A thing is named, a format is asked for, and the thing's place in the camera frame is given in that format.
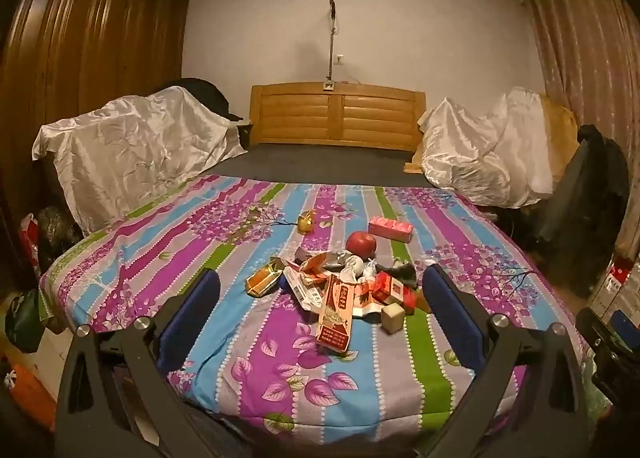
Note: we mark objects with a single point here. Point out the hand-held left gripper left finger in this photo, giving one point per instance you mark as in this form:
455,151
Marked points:
192,318

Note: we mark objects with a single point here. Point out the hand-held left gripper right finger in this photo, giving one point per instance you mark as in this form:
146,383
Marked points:
452,318

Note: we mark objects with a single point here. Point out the beige wooden cube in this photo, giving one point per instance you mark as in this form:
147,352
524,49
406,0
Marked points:
393,319

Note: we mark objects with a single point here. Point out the small red box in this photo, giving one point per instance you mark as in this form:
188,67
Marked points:
392,288

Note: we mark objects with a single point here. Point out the orange snack packet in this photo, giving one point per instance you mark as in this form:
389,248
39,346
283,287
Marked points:
262,280

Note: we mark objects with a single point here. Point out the white tissue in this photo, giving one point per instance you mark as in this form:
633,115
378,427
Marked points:
355,265

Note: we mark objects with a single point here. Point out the long red white carton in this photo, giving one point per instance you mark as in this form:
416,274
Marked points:
336,323

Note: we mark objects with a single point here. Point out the striped floral bedsheet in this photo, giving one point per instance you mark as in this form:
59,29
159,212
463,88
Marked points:
225,338

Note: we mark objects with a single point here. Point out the plastic wrapped bottle pack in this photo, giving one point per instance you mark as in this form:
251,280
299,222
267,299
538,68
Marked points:
620,278

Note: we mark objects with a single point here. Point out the black crumpled wrapper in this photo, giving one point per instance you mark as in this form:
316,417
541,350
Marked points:
402,272

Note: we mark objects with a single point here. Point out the pink tissue packet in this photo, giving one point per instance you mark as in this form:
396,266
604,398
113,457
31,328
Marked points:
391,229

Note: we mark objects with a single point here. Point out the red apple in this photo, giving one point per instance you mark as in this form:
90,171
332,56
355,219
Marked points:
362,243

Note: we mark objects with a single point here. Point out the grey crumpled wrapper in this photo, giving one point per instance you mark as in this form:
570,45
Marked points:
327,260

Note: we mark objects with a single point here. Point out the dark green jacket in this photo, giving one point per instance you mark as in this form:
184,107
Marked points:
585,198

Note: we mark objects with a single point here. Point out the gold foil wrapper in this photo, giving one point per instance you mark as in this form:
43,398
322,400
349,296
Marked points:
306,222

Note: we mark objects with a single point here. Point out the black plastic bag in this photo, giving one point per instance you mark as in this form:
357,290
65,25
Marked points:
57,233

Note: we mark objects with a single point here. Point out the white satin cloth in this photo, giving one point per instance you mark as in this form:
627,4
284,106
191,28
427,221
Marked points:
475,153
140,148

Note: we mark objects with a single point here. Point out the green bag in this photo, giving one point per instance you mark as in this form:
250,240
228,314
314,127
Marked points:
25,323

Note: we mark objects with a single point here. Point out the red plastic bag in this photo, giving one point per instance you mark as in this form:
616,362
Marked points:
31,243

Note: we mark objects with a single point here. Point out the orange plastic bag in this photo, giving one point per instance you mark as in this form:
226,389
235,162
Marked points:
25,393

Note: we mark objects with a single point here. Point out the dark grey mattress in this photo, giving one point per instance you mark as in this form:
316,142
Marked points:
325,163

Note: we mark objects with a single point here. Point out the orange chair cover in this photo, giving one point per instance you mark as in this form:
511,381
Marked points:
562,133

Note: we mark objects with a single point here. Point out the black jacket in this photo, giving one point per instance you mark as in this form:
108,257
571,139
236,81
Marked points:
210,93

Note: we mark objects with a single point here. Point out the wooden bed headboard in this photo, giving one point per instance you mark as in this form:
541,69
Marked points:
300,113

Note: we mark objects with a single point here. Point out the pink patterned curtain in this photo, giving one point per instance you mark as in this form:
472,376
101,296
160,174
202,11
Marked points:
590,63

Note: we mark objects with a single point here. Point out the brown wooden wardrobe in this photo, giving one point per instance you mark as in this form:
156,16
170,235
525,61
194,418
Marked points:
100,38

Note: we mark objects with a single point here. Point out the metal clamp pole stand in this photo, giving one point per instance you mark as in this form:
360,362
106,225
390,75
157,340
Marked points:
331,48

